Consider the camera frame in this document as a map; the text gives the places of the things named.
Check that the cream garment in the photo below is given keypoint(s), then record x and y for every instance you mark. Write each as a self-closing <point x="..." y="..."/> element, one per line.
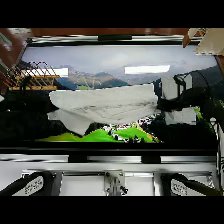
<point x="210" y="41"/>

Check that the silver frame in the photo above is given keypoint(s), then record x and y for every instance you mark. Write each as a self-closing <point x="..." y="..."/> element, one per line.
<point x="100" y="166"/>

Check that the white T-shirt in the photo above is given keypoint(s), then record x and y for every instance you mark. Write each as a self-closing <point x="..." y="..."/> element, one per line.
<point x="106" y="105"/>

